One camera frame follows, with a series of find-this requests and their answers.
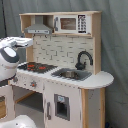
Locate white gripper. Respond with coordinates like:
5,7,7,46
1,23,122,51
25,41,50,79
0,37,33,49

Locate white toy microwave door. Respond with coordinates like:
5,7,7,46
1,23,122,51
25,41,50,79
54,15,78,33

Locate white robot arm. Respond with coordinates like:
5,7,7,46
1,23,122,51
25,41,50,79
0,37,37,128

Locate white wooden toy kitchen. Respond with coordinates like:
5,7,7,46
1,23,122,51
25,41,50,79
5,10,115,128

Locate black toy stovetop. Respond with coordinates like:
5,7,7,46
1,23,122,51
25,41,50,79
19,62,55,73

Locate grey range hood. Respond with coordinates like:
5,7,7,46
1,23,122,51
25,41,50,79
24,15,52,34

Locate left red stove knob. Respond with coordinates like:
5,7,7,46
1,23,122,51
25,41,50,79
13,76,18,83

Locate red stove knob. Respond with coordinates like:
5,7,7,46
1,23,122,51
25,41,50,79
13,76,18,83
30,81,37,88

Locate right red stove knob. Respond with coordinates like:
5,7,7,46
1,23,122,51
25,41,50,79
30,81,37,88

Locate white open oven door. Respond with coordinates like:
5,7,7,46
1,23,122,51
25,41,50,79
0,85,15,122

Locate grey toy sink basin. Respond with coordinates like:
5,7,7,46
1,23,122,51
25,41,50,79
52,68,92,81

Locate black toy faucet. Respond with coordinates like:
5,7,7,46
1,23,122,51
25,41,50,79
74,50,94,71

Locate black microwave keypad panel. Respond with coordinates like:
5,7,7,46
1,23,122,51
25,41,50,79
78,15,86,33

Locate white fridge door with dispenser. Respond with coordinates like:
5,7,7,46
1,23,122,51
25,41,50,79
43,81,82,128

